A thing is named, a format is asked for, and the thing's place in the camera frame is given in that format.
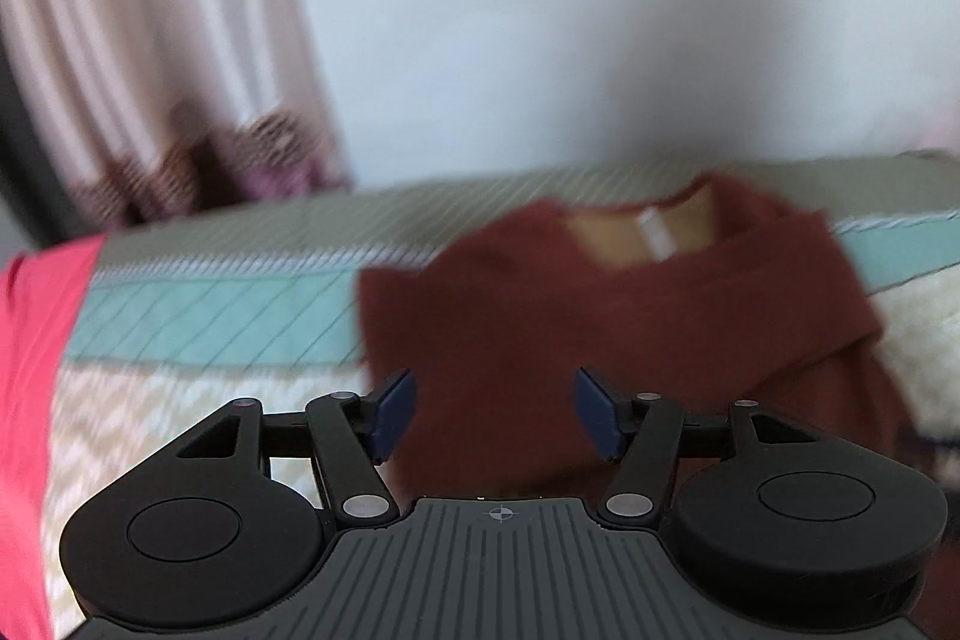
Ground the bright pink cloth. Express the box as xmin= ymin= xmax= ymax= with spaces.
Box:
xmin=2 ymin=236 xmax=104 ymax=638

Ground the patterned quilted bedspread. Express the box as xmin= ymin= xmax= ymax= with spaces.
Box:
xmin=41 ymin=151 xmax=958 ymax=637

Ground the dark red knit sweater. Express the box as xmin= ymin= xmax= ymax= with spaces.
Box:
xmin=358 ymin=172 xmax=934 ymax=500

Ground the pink striped curtain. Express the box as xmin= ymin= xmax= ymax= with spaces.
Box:
xmin=2 ymin=0 xmax=350 ymax=230

